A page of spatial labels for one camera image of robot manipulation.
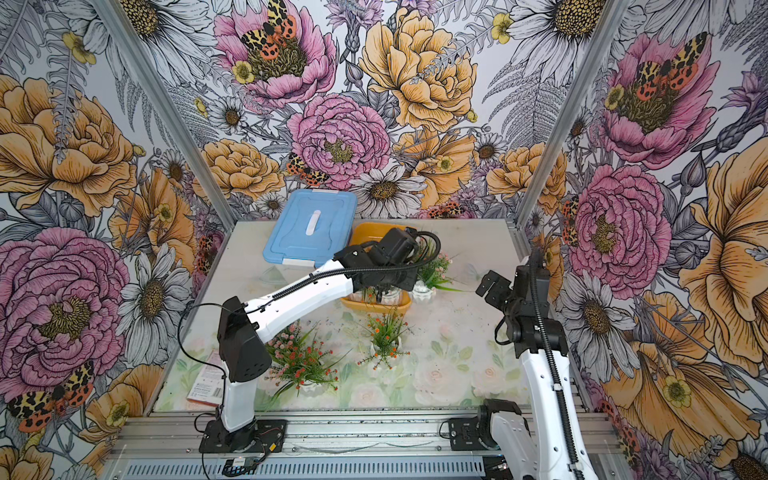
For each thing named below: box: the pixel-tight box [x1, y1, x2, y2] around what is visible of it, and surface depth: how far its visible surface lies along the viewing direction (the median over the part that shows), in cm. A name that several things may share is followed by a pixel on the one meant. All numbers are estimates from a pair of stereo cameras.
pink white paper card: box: [186, 351, 225, 407], surface depth 79 cm
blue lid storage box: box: [262, 189, 358, 269], surface depth 98 cm
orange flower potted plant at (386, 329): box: [357, 310, 417, 370], surface depth 80 cm
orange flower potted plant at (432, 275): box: [412, 251, 463, 303], surface depth 76 cm
